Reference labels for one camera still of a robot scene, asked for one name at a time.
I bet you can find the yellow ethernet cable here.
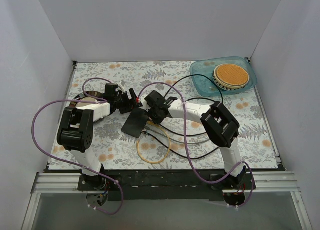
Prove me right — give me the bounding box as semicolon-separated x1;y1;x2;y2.
136;124;171;165

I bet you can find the grey ethernet cable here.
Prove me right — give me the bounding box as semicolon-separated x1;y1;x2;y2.
147;125;211;144

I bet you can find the black network switch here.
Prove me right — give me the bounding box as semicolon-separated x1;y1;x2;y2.
121;108;149;138

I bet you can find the black braided cable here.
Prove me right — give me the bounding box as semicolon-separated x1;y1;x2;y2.
147;74;225;136

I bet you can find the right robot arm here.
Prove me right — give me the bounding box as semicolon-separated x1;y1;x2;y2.
140;91;246;189

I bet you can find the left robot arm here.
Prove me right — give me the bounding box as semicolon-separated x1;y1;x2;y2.
57;83;140;190

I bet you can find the floral tablecloth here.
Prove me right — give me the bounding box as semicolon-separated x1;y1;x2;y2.
49;59;280;170

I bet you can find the black rimmed plate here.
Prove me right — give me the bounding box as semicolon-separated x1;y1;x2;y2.
67;90;104;110

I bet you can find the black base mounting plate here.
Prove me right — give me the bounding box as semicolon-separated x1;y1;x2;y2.
78;169;256;201

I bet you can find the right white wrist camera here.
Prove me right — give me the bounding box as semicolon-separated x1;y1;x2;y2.
137;94;150;110

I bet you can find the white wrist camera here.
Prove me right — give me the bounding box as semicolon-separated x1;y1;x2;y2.
137;94;150;110
118;80;127;93

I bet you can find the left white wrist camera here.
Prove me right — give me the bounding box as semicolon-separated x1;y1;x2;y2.
118;80;127;93

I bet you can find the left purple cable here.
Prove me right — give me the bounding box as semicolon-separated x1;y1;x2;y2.
31;77;112;171

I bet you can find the aluminium frame rail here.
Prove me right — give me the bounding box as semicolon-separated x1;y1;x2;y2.
22;169;312;230

